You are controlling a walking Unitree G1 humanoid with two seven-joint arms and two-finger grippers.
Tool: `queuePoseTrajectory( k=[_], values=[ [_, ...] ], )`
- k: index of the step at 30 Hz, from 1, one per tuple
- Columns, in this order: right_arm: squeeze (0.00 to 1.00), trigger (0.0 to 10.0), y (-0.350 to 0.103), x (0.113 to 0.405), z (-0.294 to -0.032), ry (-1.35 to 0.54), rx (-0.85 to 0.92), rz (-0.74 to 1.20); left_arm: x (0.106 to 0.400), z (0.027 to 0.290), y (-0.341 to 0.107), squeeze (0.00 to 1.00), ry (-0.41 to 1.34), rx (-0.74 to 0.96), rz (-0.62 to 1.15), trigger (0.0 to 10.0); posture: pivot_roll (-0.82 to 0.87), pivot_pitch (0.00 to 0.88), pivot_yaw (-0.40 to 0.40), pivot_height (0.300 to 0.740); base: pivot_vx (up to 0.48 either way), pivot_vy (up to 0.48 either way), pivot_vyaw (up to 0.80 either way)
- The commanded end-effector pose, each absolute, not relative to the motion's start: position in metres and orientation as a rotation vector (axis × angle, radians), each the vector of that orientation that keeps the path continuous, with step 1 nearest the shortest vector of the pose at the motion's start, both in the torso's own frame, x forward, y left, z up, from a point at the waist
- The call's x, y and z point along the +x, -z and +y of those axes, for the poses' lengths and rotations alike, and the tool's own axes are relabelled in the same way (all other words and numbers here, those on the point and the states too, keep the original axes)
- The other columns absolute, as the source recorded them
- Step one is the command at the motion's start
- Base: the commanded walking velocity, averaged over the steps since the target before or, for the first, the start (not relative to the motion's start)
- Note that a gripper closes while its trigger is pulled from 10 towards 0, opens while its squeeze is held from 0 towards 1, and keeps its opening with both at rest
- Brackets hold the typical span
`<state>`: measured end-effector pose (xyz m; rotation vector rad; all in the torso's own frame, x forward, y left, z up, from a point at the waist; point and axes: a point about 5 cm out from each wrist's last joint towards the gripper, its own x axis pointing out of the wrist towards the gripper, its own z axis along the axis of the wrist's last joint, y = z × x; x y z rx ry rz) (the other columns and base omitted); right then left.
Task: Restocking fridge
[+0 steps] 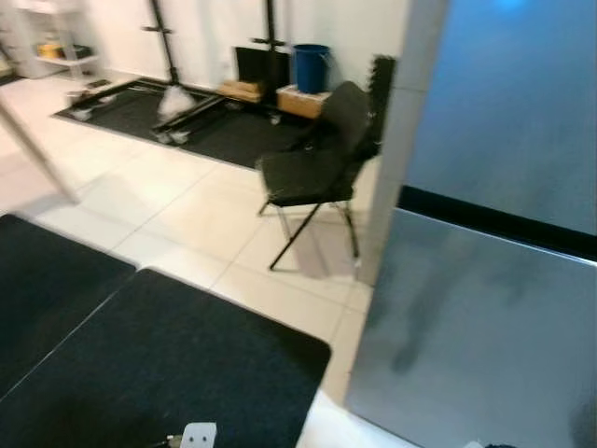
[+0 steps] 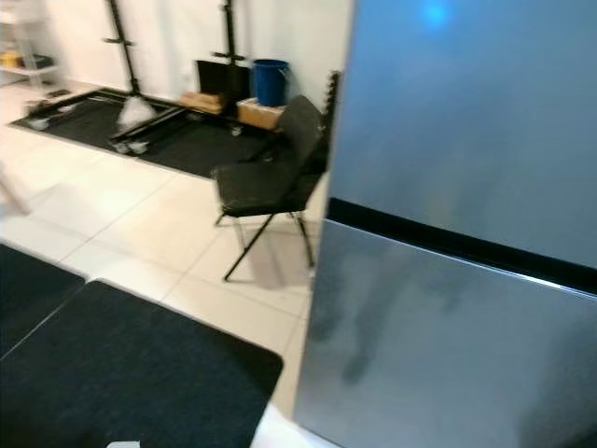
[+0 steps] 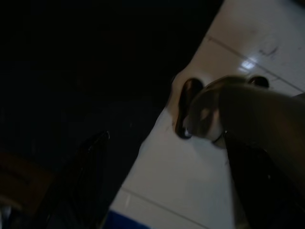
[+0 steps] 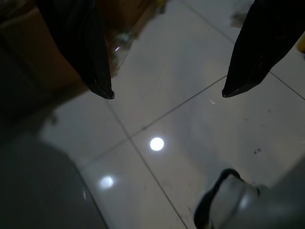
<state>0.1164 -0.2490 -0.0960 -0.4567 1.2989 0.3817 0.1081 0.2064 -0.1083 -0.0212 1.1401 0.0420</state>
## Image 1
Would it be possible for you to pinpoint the blue bucket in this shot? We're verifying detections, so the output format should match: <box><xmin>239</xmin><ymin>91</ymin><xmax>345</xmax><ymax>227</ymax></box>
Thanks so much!
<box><xmin>292</xmin><ymin>43</ymin><xmax>332</xmax><ymax>94</ymax></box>

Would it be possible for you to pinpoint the white shelf rack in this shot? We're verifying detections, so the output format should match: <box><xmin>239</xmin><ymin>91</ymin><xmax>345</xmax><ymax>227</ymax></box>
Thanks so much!
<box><xmin>0</xmin><ymin>0</ymin><xmax>102</xmax><ymax>83</ymax></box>

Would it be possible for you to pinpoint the flat light wooden box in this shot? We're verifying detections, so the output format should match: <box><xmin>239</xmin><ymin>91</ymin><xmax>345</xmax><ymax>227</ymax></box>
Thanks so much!
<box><xmin>218</xmin><ymin>79</ymin><xmax>266</xmax><ymax>105</ymax></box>

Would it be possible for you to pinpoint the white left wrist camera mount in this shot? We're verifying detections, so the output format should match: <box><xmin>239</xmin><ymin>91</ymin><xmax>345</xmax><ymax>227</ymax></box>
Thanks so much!
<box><xmin>180</xmin><ymin>422</ymin><xmax>218</xmax><ymax>448</ymax></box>

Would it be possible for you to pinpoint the tall light wooden box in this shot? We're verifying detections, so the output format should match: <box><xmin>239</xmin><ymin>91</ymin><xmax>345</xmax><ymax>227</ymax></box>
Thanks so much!
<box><xmin>276</xmin><ymin>85</ymin><xmax>329</xmax><ymax>120</ymax></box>

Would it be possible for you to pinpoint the black flat board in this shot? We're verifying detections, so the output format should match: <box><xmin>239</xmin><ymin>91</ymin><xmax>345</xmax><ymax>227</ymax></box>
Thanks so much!
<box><xmin>233</xmin><ymin>45</ymin><xmax>292</xmax><ymax>94</ymax></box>

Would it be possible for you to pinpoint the silver freezer door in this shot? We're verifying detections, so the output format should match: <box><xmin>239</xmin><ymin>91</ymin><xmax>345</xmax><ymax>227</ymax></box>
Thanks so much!
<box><xmin>406</xmin><ymin>0</ymin><xmax>597</xmax><ymax>234</ymax></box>

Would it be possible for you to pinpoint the black foam puzzle tile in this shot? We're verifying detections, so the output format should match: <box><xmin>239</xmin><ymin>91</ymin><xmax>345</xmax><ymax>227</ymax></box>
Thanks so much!
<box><xmin>369</xmin><ymin>55</ymin><xmax>398</xmax><ymax>155</ymax></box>

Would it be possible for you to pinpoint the large black floor mat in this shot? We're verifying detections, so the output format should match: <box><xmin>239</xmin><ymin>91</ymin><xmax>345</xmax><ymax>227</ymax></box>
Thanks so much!
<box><xmin>53</xmin><ymin>77</ymin><xmax>379</xmax><ymax>171</ymax></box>

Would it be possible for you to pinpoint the black folding chair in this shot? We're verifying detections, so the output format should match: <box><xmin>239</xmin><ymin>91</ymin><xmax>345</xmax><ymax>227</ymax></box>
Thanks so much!
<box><xmin>257</xmin><ymin>81</ymin><xmax>383</xmax><ymax>273</ymax></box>

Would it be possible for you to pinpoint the white plastic bag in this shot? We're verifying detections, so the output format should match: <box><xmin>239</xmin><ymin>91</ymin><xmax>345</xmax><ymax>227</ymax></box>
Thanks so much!
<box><xmin>156</xmin><ymin>84</ymin><xmax>197</xmax><ymax>120</ymax></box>

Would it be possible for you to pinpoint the black wheeled stand frame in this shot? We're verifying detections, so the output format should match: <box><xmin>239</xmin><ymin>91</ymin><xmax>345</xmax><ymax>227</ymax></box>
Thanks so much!
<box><xmin>63</xmin><ymin>0</ymin><xmax>323</xmax><ymax>146</ymax></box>

